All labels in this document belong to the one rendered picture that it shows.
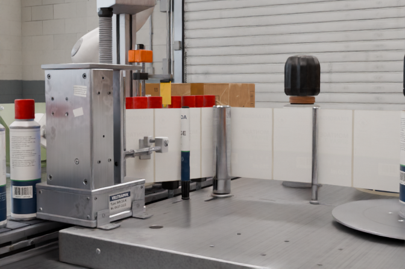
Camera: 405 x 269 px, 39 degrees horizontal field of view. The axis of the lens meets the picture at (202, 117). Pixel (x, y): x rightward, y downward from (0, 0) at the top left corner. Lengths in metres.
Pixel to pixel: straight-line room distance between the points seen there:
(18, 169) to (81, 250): 0.19
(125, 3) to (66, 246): 0.58
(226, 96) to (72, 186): 1.10
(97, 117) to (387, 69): 4.89
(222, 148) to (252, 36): 5.01
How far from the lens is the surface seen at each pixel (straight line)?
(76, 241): 0.93
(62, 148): 0.97
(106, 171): 0.95
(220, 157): 1.17
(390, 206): 1.10
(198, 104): 1.45
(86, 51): 1.92
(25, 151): 1.01
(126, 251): 0.87
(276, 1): 6.08
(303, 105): 1.31
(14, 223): 1.02
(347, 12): 5.82
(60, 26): 7.89
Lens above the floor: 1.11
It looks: 3 degrees down
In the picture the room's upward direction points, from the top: straight up
